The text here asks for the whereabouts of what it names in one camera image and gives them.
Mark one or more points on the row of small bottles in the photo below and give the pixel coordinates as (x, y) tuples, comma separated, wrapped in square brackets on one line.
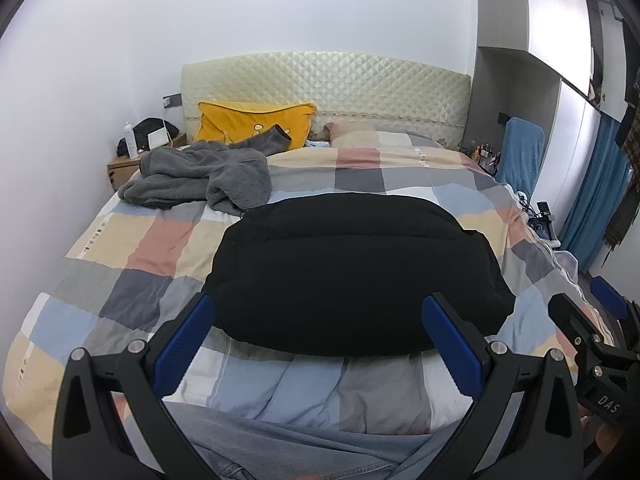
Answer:
[(482, 154)]

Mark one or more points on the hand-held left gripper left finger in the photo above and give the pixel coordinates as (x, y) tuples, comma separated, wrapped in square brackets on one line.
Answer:
[(185, 347)]

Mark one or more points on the wall socket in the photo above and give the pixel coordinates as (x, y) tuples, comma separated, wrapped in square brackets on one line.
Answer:
[(171, 101)]

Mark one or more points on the checkered pastel duvet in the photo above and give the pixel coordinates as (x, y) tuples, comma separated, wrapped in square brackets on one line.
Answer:
[(150, 260)]

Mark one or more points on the person's right hand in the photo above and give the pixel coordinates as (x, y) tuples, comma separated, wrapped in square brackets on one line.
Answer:
[(607, 445)]

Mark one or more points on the black puffer jacket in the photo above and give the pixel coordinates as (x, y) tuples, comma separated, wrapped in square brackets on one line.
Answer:
[(350, 270)]

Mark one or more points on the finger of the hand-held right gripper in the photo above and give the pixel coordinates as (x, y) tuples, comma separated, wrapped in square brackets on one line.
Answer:
[(607, 296), (575, 320)]

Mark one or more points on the wooden nightstand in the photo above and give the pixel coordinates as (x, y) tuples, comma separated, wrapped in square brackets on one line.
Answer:
[(122, 167)]

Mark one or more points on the white plastic bottle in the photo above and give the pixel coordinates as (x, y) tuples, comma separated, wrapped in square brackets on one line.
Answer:
[(131, 141)]

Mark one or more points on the black bag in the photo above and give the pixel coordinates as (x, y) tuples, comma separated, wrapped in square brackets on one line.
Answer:
[(150, 126)]

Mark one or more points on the grey fleece garment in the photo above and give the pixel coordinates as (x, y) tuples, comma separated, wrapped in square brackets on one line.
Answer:
[(200, 172)]

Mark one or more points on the grey wardrobe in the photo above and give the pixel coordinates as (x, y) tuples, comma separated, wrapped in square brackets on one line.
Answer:
[(505, 35)]

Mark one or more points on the checkered pillow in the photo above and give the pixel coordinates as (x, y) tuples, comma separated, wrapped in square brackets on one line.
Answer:
[(360, 135)]

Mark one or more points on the white box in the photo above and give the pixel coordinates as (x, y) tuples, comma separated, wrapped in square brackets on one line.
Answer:
[(157, 138)]

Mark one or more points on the blue curtain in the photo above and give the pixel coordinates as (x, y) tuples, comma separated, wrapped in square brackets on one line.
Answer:
[(590, 195)]

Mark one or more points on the yellow pillow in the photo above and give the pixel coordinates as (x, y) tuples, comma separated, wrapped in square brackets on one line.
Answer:
[(240, 122)]

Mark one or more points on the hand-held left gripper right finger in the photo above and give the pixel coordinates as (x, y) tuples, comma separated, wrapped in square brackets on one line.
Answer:
[(452, 350)]

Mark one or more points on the cream quilted headboard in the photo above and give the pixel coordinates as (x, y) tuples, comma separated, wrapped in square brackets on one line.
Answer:
[(350, 80)]

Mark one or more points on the blue jeans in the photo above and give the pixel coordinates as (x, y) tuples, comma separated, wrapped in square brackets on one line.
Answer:
[(300, 450)]

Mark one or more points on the blue towel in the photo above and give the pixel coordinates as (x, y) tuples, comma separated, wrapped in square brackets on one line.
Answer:
[(522, 155)]

